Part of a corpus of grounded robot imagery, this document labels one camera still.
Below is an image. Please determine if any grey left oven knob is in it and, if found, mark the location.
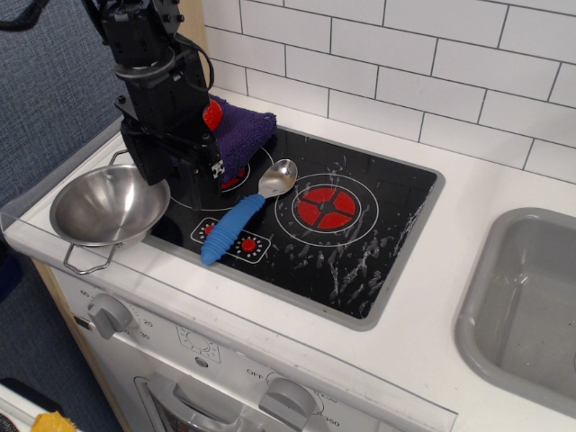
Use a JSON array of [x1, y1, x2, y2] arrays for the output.
[[88, 293, 132, 339]]

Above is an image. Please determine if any red plastic strawberry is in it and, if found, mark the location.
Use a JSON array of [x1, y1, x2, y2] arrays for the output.
[[202, 98, 223, 132]]

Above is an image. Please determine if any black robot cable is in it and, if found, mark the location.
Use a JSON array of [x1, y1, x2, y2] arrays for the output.
[[0, 0, 53, 33]]

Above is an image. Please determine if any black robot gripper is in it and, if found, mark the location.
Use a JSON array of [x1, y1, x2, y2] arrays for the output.
[[112, 44, 223, 211]]

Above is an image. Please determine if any purple folded cloth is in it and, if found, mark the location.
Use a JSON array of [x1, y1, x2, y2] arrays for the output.
[[210, 95, 277, 183]]

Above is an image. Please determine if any silver pot with wire handles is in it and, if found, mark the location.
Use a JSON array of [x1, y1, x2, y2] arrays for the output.
[[49, 159, 171, 275]]

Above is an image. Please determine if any black toy stovetop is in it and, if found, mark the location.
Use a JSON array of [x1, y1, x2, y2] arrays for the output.
[[152, 130, 445, 331]]

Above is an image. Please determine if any grey sink basin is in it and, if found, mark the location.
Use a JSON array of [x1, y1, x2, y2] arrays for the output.
[[454, 208, 575, 417]]

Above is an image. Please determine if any white toy oven front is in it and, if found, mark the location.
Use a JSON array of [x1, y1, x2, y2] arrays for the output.
[[54, 271, 456, 431]]

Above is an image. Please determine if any wooden side post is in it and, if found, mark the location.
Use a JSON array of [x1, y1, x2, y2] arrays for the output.
[[178, 0, 214, 91]]

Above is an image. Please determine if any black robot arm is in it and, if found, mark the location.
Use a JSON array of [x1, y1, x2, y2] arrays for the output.
[[85, 1, 224, 210]]

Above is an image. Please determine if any yellow object at corner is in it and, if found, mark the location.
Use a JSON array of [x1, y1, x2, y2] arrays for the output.
[[31, 411, 77, 432]]

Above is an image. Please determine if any grey right oven knob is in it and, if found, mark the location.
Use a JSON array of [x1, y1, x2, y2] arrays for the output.
[[258, 378, 317, 431]]

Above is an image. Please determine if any grey oven knob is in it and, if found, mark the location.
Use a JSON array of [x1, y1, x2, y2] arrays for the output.
[[258, 378, 317, 431], [88, 293, 132, 339]]

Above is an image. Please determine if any blue handled metal spoon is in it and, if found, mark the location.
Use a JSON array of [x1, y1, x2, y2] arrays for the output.
[[201, 159, 298, 265]]

